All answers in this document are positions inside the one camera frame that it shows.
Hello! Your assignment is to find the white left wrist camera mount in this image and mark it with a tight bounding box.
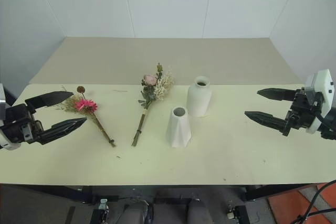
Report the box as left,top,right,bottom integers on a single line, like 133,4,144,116
0,83,22,152

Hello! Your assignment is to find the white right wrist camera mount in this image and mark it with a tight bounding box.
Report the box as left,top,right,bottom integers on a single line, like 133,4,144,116
303,69,333,134

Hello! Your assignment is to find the black floor cable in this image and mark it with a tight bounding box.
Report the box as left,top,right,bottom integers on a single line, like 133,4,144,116
296,179,336,224

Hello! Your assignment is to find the white bottle-shaped vase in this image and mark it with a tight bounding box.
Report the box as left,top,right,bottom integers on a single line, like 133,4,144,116
186,76,213,118

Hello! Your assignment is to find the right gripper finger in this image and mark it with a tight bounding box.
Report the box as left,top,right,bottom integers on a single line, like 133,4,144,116
257,87,298,102
244,111,290,133

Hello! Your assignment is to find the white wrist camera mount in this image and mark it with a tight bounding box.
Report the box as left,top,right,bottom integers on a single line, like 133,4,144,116
0,83,22,152
303,69,333,134

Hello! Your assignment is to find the white faceted vase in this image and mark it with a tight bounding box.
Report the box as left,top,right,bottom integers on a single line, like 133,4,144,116
165,106,193,149

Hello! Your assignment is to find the black caster bracket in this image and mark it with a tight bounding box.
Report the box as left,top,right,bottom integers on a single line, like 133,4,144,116
90,197,120,224
226,200,250,224

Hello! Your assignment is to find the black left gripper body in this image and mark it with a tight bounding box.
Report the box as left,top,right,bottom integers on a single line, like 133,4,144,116
0,102,43,145

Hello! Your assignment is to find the dark rounded shape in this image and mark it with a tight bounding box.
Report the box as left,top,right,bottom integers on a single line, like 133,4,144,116
122,199,153,224

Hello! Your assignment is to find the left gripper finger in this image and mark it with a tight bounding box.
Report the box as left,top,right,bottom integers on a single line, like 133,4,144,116
25,91,75,110
39,117,88,145

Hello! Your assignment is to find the red gerbera dried bouquet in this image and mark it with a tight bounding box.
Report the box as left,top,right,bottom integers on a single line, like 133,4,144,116
55,85,117,148

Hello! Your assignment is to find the black table frame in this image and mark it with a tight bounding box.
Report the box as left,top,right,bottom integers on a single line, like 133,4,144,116
0,176,336,205

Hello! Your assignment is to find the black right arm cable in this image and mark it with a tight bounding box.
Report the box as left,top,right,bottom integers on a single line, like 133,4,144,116
316,108,336,131

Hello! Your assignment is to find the pink rose dried bouquet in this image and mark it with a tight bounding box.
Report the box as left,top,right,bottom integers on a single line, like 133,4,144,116
131,62,175,147

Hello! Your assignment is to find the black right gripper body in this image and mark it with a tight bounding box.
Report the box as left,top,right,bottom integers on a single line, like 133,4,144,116
282,88,324,137

